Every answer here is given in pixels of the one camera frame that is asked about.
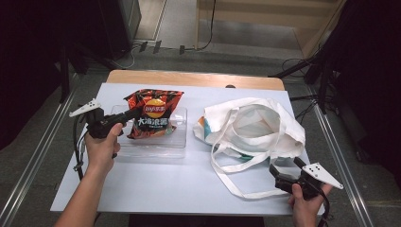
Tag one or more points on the dark curtain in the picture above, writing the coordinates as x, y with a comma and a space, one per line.
25, 63
372, 78

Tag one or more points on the person's right hand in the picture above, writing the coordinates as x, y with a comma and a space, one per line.
307, 208

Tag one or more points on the wooden table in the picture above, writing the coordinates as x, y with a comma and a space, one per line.
176, 78

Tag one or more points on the red chips bag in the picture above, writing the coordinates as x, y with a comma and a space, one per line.
154, 116

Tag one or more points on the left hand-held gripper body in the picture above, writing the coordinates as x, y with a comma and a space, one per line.
97, 126

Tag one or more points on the black cabinet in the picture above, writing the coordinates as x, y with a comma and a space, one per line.
116, 25

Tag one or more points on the person's dark clothing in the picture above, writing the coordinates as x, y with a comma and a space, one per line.
195, 221

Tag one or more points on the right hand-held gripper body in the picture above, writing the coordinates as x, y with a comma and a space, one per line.
312, 186

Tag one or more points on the light wooden furniture frame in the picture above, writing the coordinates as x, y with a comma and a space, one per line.
268, 19

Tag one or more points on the black floor plug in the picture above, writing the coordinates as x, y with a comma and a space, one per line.
143, 46
182, 49
157, 46

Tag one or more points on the clear plastic container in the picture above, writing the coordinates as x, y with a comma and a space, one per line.
151, 146

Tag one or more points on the small dark round object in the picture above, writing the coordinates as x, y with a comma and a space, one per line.
230, 86

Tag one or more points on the metal floor rail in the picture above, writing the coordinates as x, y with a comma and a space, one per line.
34, 157
334, 148

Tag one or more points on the black stand post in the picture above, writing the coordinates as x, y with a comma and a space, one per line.
65, 75

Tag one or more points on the person's left hand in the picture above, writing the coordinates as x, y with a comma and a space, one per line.
101, 151

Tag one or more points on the white table cover sheet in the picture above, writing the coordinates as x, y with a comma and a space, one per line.
170, 186

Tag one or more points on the black tripod leg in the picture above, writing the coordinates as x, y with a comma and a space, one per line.
293, 67

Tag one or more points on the white canvas tote bag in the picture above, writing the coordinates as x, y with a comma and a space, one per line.
283, 138

